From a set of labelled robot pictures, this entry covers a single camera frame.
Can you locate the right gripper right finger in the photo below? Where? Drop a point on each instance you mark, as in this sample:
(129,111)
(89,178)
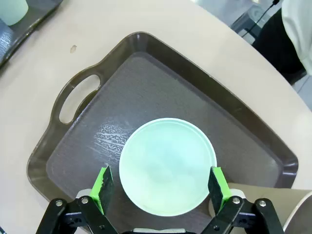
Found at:
(218,192)

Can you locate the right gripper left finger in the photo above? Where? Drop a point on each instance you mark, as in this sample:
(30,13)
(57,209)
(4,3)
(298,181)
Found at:
(102,195)

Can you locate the tall brown cup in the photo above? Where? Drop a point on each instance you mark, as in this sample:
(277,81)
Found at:
(268,202)

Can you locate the pale green bowl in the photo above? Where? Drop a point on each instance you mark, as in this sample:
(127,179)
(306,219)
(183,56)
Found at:
(168,168)

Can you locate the grey plastic crate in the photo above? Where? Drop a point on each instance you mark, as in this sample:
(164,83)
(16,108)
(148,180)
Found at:
(251,17)

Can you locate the person in white shirt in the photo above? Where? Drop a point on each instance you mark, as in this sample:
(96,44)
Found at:
(297,29)

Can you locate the tall pale green cup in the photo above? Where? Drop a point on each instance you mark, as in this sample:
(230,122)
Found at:
(12,9)

